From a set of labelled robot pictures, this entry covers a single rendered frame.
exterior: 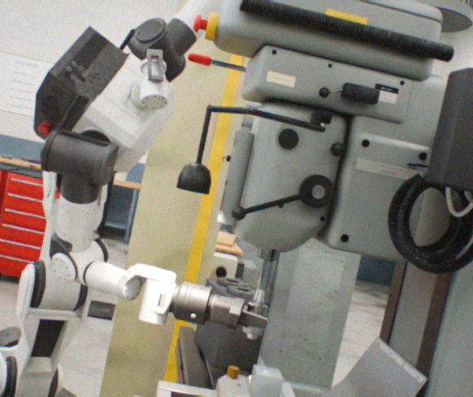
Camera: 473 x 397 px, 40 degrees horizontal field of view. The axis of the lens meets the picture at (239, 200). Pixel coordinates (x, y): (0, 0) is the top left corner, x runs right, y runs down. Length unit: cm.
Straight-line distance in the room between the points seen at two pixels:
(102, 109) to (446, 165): 82
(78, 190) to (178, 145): 167
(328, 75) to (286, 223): 32
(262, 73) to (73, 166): 48
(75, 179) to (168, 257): 173
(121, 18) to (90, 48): 897
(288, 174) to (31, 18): 958
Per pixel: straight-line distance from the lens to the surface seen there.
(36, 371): 209
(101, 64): 165
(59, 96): 163
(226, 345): 171
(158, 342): 330
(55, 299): 194
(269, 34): 135
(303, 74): 136
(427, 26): 145
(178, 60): 180
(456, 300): 145
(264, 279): 147
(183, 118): 316
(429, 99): 145
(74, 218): 158
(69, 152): 150
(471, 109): 120
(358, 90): 135
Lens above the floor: 147
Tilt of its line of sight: 3 degrees down
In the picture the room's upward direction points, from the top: 12 degrees clockwise
